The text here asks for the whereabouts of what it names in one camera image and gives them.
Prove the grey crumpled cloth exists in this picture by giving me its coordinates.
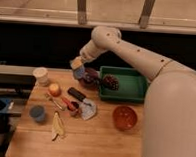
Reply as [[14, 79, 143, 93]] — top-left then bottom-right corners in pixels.
[[80, 98, 97, 120]]

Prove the small brown cup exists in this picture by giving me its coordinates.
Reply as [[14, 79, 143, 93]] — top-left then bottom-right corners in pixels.
[[69, 102, 80, 117]]

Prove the orange red bowl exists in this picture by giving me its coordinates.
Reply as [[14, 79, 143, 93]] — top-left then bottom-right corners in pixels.
[[112, 105, 137, 131]]

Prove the blue sponge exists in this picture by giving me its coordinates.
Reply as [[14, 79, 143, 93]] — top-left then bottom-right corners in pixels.
[[73, 66, 85, 80]]

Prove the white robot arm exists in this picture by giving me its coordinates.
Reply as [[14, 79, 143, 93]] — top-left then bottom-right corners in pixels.
[[71, 26, 196, 157]]

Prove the white paper cup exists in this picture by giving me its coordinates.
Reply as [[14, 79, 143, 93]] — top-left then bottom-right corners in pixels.
[[33, 67, 49, 87]]

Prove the metal spoon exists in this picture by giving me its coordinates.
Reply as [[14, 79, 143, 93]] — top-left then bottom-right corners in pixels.
[[45, 93, 66, 111]]

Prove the green plastic tray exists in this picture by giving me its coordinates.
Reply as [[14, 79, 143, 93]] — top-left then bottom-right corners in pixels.
[[98, 66, 148, 104]]

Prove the dark red grapes bunch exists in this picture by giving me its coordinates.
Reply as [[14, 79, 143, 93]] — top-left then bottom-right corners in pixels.
[[102, 74, 119, 90]]

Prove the red handled tool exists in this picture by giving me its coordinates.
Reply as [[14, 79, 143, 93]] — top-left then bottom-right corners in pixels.
[[61, 96, 76, 111]]

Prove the black rectangular block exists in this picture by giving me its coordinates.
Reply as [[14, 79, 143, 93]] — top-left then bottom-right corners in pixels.
[[68, 87, 86, 101]]

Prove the apple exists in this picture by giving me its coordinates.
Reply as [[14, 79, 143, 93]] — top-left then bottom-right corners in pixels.
[[48, 83, 62, 97]]

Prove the blue cup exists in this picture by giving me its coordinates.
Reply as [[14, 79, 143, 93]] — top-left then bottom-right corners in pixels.
[[29, 105, 45, 123]]

